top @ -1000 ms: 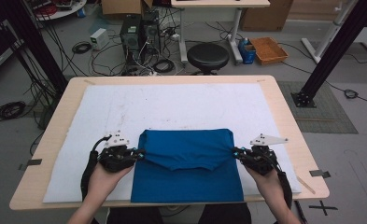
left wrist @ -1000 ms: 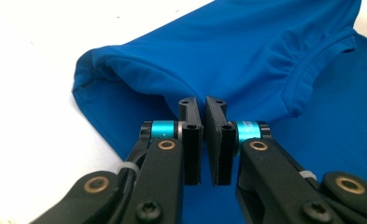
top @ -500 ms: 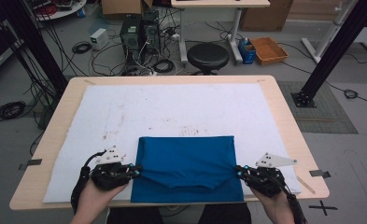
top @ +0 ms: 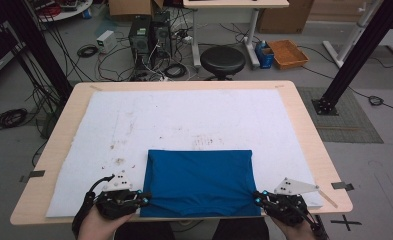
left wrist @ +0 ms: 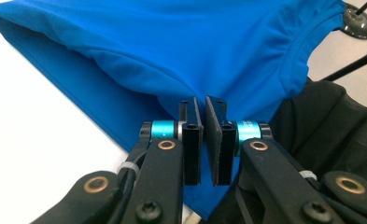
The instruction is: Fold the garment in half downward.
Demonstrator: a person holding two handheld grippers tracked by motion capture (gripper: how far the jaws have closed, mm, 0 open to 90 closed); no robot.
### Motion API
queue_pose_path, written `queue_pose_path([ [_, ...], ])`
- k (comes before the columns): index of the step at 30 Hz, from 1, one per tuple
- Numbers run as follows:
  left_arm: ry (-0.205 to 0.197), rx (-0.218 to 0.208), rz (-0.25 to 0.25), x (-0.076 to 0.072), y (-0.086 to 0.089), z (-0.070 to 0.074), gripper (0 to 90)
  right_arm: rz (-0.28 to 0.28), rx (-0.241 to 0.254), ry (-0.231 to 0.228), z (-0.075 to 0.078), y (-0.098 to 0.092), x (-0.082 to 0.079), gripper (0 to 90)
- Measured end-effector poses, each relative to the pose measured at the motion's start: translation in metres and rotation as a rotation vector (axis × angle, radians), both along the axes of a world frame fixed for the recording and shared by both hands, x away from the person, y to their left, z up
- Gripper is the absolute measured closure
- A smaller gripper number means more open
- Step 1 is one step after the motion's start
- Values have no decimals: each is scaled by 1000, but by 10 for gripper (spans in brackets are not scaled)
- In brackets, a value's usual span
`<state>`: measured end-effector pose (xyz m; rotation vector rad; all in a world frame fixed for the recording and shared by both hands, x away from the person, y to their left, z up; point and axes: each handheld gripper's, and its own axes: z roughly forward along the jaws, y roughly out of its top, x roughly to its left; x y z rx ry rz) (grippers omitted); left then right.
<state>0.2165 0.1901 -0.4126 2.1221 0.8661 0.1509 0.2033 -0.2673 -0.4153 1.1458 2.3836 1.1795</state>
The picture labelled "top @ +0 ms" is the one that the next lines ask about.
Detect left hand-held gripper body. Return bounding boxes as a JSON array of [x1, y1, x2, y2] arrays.
[[93, 170, 142, 221]]

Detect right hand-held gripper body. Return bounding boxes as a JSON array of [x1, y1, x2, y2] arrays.
[[265, 177, 320, 228]]

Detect blue t-shirt with white print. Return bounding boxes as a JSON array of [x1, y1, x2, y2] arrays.
[[139, 149, 262, 218]]

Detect person's right hand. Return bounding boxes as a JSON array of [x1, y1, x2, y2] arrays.
[[272, 214, 318, 240]]

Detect person's left hand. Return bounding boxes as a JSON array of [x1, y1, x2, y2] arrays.
[[78, 204, 135, 240]]

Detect person's dark trousers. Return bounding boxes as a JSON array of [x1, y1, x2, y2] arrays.
[[113, 218, 272, 240]]

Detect beige tape strip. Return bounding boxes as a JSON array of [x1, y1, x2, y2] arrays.
[[317, 188, 339, 210]]

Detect black tape cross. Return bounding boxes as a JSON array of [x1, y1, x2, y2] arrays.
[[330, 214, 363, 232]]

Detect black tape strip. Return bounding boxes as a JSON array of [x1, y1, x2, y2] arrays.
[[331, 181, 355, 193], [19, 169, 47, 184]]

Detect white felt mat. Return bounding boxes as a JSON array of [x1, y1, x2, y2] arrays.
[[45, 89, 325, 218]]

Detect grey floor mat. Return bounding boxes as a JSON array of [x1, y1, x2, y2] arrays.
[[297, 86, 384, 144]]

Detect blue plastic container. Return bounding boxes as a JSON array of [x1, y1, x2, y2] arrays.
[[254, 39, 276, 70]]

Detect black round stool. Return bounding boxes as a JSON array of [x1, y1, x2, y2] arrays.
[[199, 45, 247, 82]]

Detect orange cardboard tray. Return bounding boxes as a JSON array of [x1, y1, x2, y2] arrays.
[[267, 39, 310, 71]]

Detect black computer tower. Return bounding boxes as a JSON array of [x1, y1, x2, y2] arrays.
[[128, 16, 153, 73], [150, 11, 173, 59]]

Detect white power supply box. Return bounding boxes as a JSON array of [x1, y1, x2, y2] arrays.
[[95, 29, 118, 54]]

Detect large brown cardboard box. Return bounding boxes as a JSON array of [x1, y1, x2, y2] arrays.
[[257, 0, 315, 34]]

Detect white metal stand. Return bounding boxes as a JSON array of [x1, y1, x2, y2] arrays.
[[322, 0, 385, 69]]

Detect white desk with metal legs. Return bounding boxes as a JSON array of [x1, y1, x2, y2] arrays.
[[182, 0, 290, 69]]

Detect round white table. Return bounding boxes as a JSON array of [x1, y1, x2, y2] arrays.
[[27, 0, 94, 24]]

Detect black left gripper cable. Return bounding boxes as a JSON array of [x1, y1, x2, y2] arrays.
[[71, 173, 116, 239]]

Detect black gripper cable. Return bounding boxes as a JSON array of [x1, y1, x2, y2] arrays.
[[71, 173, 116, 239], [297, 199, 330, 240]]

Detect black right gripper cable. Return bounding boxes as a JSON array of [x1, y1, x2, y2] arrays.
[[297, 199, 330, 240]]

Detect small coiled black cable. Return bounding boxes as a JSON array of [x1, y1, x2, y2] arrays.
[[367, 95, 385, 107]]

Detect black aluminium frame post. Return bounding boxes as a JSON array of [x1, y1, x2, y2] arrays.
[[0, 0, 73, 101], [312, 0, 393, 117]]

